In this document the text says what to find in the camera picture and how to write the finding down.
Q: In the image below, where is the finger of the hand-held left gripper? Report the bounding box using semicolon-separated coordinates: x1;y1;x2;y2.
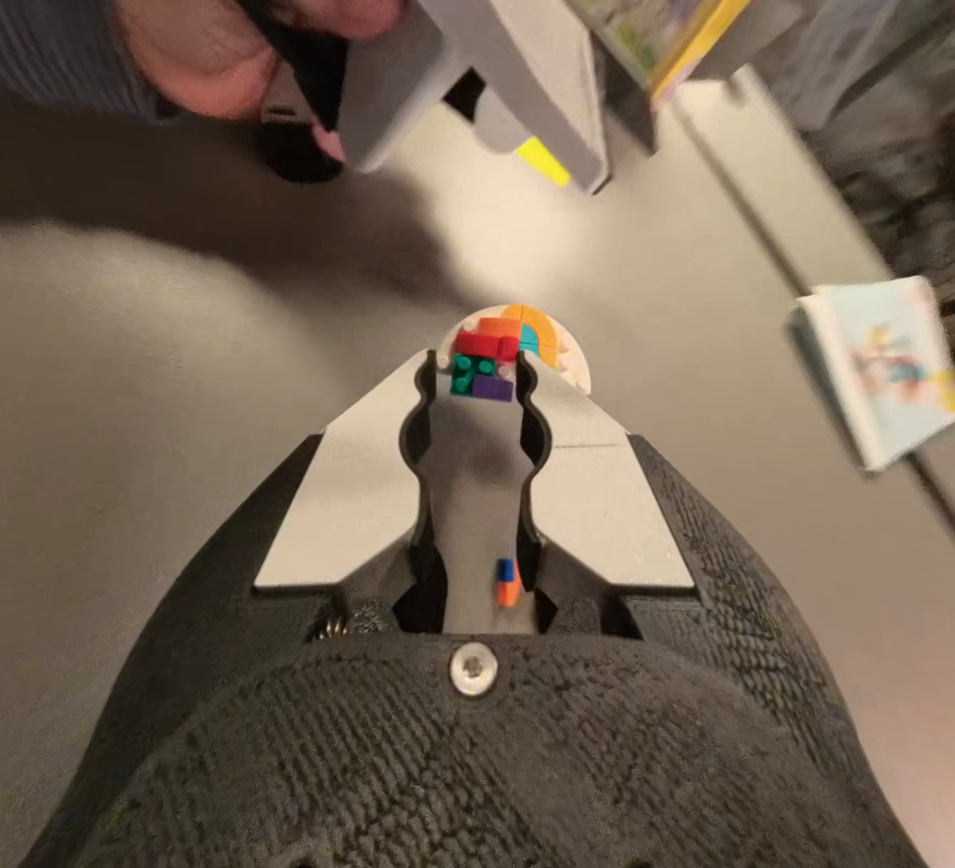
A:
474;88;540;156
364;0;611;196

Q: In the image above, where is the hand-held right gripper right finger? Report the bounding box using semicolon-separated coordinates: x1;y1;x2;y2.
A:
515;353;696;635

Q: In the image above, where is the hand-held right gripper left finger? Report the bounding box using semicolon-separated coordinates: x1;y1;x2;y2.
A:
254;349;449;634

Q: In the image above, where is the colourful brick plate assembly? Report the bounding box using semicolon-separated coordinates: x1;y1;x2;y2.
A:
436;303;592;405

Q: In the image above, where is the person's left forearm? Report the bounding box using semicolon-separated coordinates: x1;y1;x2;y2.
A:
0;0;161;123

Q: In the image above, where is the person's left hand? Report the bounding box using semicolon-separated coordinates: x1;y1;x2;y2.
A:
100;0;410;164

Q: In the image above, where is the yellow sticky note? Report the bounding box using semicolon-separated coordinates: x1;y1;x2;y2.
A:
515;137;572;188

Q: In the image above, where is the instruction booklet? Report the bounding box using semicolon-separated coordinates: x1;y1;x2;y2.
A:
783;276;955;474

